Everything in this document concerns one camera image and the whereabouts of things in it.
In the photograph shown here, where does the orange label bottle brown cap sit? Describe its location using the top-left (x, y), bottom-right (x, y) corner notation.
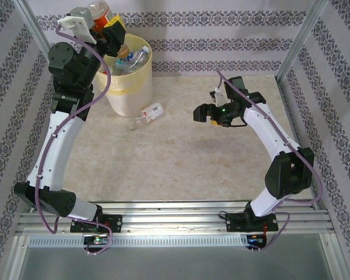
top-left (88, 0), bottom-right (132, 59)

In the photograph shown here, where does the slim clear bottle white cap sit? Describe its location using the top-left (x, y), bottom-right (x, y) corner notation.
top-left (124, 45), bottom-right (151, 74)

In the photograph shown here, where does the yellow bin liner bag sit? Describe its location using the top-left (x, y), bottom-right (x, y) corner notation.
top-left (103, 33), bottom-right (152, 95)

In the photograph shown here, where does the cream plastic bin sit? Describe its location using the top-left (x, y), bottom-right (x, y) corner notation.
top-left (94, 33), bottom-right (153, 118)

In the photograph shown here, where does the white label clear bottle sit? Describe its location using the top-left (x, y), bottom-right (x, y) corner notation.
top-left (127, 101), bottom-right (165, 131)

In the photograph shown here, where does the small controller board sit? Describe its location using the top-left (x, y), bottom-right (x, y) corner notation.
top-left (83, 235), bottom-right (109, 246)
top-left (246, 234), bottom-right (268, 245)

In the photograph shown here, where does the grey metal panel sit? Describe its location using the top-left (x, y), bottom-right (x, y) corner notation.
top-left (5, 246), bottom-right (348, 280)

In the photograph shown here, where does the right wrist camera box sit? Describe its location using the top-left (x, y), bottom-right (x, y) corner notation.
top-left (209, 86), bottom-right (229, 107)

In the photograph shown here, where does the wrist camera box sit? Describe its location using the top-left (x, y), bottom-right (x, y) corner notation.
top-left (209, 86), bottom-right (229, 107)
top-left (57, 7), bottom-right (96, 45)

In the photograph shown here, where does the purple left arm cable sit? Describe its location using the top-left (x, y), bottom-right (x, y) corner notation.
top-left (36, 25), bottom-right (114, 256)

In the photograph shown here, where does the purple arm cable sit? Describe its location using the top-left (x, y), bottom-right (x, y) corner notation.
top-left (36, 25), bottom-right (114, 256)
top-left (215, 69), bottom-right (323, 252)

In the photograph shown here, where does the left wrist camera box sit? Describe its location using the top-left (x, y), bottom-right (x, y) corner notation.
top-left (57, 7), bottom-right (96, 45)

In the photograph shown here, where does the aluminium frame post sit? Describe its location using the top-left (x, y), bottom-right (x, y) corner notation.
top-left (13, 0), bottom-right (72, 90)
top-left (275, 0), bottom-right (330, 84)

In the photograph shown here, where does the aluminium side rail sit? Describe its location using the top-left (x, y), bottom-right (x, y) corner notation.
top-left (275, 77), bottom-right (321, 211)

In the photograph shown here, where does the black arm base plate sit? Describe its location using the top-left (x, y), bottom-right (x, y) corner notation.
top-left (224, 212), bottom-right (279, 233)
top-left (69, 214), bottom-right (123, 234)

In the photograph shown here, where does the aluminium front rail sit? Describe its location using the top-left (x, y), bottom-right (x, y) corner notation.
top-left (16, 199), bottom-right (338, 237)

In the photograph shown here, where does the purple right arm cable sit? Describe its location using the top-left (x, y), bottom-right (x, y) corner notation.
top-left (215, 69), bottom-right (323, 252)

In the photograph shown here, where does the perforated metal cable duct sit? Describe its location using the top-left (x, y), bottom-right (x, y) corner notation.
top-left (27, 235), bottom-right (268, 248)

